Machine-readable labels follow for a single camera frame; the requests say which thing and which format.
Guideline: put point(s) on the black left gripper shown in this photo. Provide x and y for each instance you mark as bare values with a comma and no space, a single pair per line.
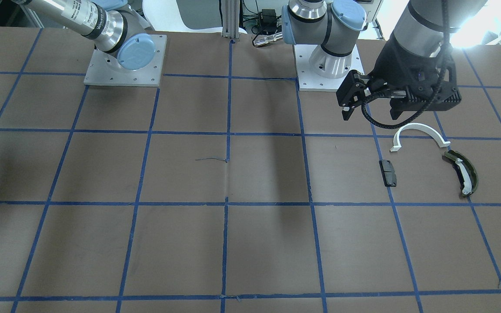
390,66

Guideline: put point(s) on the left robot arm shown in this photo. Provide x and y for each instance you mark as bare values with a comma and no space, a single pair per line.
422,29

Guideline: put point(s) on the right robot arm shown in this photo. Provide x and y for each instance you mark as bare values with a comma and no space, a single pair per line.
115,27

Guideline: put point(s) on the black brake pad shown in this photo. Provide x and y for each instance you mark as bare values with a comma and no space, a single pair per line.
388,173

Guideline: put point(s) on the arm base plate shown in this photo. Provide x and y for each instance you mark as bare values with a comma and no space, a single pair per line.
318,71
105,71

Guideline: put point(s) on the white curved plastic bracket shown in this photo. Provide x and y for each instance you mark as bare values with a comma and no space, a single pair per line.
435,135

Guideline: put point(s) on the aluminium frame post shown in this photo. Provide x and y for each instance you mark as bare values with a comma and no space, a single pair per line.
229,13

